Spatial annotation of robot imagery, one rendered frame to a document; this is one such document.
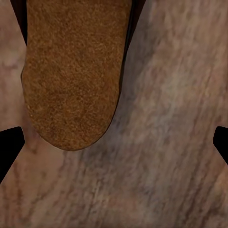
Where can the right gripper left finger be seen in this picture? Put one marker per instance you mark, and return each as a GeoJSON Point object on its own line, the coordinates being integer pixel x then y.
{"type": "Point", "coordinates": [11, 142]}

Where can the sandal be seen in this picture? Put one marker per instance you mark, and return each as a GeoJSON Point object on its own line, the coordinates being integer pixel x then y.
{"type": "Point", "coordinates": [74, 66]}

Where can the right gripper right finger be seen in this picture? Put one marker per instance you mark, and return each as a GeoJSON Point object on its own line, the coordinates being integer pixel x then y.
{"type": "Point", "coordinates": [220, 141]}

